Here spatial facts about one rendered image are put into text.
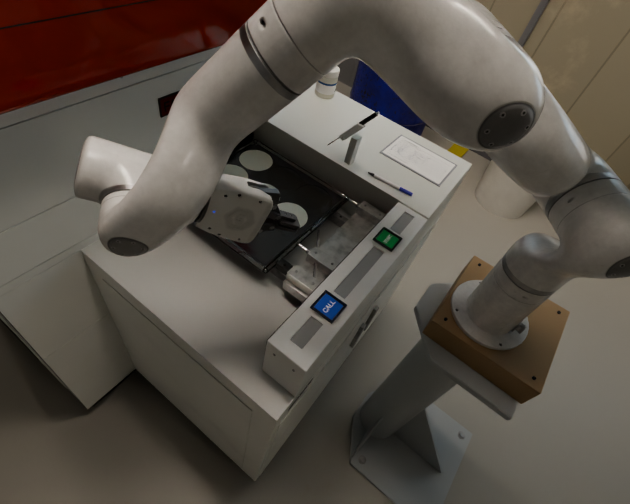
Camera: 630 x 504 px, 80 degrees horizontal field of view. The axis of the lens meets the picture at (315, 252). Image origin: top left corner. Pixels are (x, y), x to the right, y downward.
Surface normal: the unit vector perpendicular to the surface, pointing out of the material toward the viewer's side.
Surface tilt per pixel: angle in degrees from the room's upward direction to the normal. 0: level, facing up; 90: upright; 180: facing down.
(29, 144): 90
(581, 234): 81
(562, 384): 0
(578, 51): 90
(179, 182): 64
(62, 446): 0
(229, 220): 85
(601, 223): 51
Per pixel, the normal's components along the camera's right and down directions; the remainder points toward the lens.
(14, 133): 0.80, 0.55
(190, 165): 0.66, 0.26
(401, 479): 0.18, -0.63
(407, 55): -0.41, 0.59
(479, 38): -0.26, 0.06
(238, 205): 0.29, 0.64
